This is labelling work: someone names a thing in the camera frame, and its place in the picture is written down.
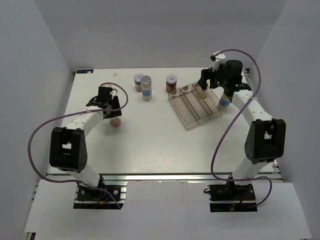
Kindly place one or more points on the red label spice jar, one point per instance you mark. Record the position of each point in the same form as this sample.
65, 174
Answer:
171, 83
137, 81

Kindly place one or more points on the clear acrylic organizer tray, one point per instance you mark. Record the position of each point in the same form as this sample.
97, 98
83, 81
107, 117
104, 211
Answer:
191, 108

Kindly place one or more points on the left silver lid pearl jar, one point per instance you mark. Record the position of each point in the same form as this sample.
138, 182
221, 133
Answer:
146, 87

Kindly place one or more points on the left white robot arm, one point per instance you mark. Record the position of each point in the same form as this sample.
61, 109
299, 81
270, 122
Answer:
68, 148

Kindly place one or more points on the left red label spice jar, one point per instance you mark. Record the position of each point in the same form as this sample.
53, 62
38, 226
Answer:
137, 81

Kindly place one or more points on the right red label spice jar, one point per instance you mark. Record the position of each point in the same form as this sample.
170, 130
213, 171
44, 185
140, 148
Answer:
171, 83

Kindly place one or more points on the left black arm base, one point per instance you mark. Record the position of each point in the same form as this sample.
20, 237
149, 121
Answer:
89, 199

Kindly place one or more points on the right silver lid pearl jar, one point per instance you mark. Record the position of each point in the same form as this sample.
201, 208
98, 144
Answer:
224, 102

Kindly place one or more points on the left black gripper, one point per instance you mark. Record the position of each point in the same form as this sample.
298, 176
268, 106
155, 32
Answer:
114, 113

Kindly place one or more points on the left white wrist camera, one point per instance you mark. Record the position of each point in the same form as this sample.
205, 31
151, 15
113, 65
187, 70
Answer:
107, 86

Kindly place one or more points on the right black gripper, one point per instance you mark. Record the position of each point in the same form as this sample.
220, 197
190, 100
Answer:
207, 74

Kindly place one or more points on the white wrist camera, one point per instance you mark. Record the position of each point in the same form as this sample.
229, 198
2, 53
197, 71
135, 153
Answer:
217, 58
107, 86

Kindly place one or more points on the pink cap spice bottle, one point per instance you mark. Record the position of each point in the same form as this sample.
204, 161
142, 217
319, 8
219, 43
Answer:
115, 122

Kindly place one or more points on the yellow cap spice bottle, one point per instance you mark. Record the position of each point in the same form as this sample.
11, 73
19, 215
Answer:
203, 93

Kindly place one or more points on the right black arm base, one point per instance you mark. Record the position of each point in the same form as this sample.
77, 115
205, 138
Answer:
231, 198

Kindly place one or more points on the left blue corner sticker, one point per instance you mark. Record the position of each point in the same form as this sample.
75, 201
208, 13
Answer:
84, 71

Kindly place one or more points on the silver lid pearl jar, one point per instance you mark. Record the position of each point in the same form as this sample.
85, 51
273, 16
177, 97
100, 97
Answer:
146, 87
224, 102

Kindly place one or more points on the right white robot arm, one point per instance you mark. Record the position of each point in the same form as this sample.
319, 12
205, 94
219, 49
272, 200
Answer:
265, 140

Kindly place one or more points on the aluminium front frame rail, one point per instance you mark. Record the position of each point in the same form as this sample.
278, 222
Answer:
275, 177

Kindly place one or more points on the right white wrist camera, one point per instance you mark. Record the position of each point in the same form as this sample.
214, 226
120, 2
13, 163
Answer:
217, 58

